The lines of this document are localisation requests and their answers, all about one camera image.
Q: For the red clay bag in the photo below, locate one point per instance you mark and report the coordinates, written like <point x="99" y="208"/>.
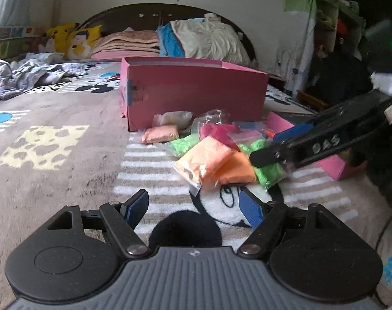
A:
<point x="268" y="132"/>

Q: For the bright green clay bag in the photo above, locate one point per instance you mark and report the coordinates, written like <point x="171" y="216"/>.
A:
<point x="269" y="171"/>

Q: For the folded pink blanket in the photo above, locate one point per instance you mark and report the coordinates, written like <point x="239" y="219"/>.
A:
<point x="128" y="45"/>

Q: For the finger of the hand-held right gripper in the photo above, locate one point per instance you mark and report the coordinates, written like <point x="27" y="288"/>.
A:
<point x="292" y="133"/>
<point x="268" y="157"/>

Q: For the blue cloth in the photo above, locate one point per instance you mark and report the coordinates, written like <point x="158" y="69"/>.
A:
<point x="168" y="42"/>

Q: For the magenta clay bag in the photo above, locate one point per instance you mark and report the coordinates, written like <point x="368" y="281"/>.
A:
<point x="219" y="133"/>

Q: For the pink box lid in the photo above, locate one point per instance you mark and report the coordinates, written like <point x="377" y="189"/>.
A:
<point x="333" y="165"/>

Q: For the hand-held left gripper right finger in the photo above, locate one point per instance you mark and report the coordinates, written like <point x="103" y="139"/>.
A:
<point x="250" y="210"/>

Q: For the white hanging cloth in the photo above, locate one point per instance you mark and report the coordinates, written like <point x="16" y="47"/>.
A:
<point x="300" y="51"/>

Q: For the large pink cardboard box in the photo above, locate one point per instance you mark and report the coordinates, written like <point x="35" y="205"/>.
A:
<point x="196" y="93"/>

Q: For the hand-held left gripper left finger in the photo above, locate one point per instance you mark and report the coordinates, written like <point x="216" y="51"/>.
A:
<point x="136" y="208"/>

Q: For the light orange clay bag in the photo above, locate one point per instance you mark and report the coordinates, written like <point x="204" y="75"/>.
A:
<point x="205" y="162"/>

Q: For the blue clay bag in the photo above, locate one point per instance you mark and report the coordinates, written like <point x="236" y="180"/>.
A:
<point x="247" y="126"/>

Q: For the clear plastic bag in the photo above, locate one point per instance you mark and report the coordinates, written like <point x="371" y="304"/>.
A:
<point x="212" y="117"/>

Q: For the salmon clay bag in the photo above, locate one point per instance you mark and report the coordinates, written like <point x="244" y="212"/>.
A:
<point x="159" y="134"/>

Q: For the yellow cartoon pillow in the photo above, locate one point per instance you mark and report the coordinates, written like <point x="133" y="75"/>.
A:
<point x="83" y="42"/>

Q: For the dark cloth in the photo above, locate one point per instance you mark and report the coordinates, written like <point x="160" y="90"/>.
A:
<point x="384" y="168"/>

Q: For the deep orange clay bag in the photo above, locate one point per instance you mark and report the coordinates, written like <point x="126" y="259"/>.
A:
<point x="237" y="169"/>

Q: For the pale green clay bag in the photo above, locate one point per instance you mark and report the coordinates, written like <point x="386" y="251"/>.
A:
<point x="183" y="144"/>

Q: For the cluttered shelf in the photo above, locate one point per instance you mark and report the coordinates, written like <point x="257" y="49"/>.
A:
<point x="339" y="13"/>

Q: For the white clay bag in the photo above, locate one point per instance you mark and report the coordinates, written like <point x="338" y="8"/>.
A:
<point x="174" y="118"/>

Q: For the cream pillow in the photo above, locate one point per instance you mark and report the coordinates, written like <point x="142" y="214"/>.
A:
<point x="208" y="40"/>

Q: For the beige printed pillow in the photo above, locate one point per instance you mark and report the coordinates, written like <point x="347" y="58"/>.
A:
<point x="391" y="264"/>

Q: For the colourful foam wall panel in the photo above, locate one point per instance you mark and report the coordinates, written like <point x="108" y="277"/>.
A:
<point x="12" y="38"/>

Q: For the dark wooden headboard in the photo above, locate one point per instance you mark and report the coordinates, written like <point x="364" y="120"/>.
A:
<point x="125" y="16"/>

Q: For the crumpled pale clothes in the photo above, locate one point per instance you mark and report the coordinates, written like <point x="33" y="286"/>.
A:
<point x="31" y="71"/>

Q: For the yellow plush toy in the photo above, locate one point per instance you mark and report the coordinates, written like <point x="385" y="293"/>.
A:
<point x="61" y="34"/>

